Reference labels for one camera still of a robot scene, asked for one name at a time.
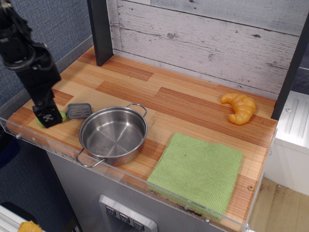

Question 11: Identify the grey toy fridge cabinet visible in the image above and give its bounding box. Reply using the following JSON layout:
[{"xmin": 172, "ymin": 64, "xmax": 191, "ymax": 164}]
[{"xmin": 48, "ymin": 152, "xmax": 246, "ymax": 232}]

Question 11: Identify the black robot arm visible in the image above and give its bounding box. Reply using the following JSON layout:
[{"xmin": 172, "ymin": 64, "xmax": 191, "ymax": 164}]
[{"xmin": 0, "ymin": 0, "xmax": 63, "ymax": 128}]

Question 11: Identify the silver dispenser button panel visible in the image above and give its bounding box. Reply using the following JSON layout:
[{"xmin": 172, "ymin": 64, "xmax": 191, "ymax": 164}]
[{"xmin": 98, "ymin": 194, "xmax": 158, "ymax": 232}]

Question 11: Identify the orange plastic croissant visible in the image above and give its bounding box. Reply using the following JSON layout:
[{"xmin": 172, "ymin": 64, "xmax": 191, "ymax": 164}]
[{"xmin": 221, "ymin": 93, "xmax": 256, "ymax": 125}]

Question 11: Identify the white side cabinet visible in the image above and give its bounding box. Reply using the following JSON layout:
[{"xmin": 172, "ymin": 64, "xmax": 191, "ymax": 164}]
[{"xmin": 264, "ymin": 91, "xmax": 309, "ymax": 195}]

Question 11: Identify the green handled grey spatula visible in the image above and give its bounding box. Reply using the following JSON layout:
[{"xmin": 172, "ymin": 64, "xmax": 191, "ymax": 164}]
[{"xmin": 35, "ymin": 102, "xmax": 93, "ymax": 128}]

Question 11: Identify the dark right vertical post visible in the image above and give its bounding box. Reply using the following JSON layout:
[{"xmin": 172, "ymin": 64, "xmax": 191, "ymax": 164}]
[{"xmin": 271, "ymin": 15, "xmax": 309, "ymax": 120}]

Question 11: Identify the stainless steel pot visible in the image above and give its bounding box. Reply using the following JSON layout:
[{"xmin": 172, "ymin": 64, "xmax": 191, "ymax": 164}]
[{"xmin": 76, "ymin": 103, "xmax": 148, "ymax": 168}]

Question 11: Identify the yellow object bottom left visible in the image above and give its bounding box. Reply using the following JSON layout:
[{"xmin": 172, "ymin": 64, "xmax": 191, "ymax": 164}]
[{"xmin": 18, "ymin": 221, "xmax": 43, "ymax": 232}]

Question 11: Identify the clear acrylic guard rail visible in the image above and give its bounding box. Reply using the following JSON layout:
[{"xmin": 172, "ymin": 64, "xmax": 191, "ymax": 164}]
[{"xmin": 0, "ymin": 35, "xmax": 278, "ymax": 232}]

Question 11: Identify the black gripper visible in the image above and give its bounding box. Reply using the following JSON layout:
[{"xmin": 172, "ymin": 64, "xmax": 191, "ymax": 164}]
[{"xmin": 15, "ymin": 43, "xmax": 62, "ymax": 128}]

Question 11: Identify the green knitted cloth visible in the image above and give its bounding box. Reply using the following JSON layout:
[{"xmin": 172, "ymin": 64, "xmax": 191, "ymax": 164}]
[{"xmin": 147, "ymin": 133, "xmax": 243, "ymax": 220}]

